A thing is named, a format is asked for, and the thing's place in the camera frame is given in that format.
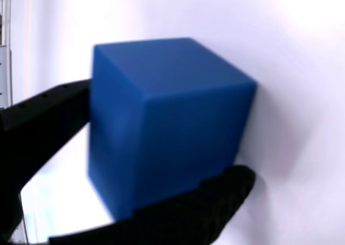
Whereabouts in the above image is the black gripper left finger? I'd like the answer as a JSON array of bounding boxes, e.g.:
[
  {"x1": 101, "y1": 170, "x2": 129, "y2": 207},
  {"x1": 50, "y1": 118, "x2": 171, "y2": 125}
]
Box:
[{"x1": 0, "y1": 79, "x2": 94, "y2": 243}]

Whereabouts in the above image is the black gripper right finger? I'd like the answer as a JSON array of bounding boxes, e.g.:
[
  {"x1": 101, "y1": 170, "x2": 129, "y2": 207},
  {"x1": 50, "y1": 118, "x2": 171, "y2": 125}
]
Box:
[{"x1": 48, "y1": 165, "x2": 256, "y2": 245}]

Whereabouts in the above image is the blue cube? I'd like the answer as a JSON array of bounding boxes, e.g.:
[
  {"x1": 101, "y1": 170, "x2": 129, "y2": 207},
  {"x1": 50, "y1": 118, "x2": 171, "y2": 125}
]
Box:
[{"x1": 86, "y1": 37, "x2": 257, "y2": 221}]

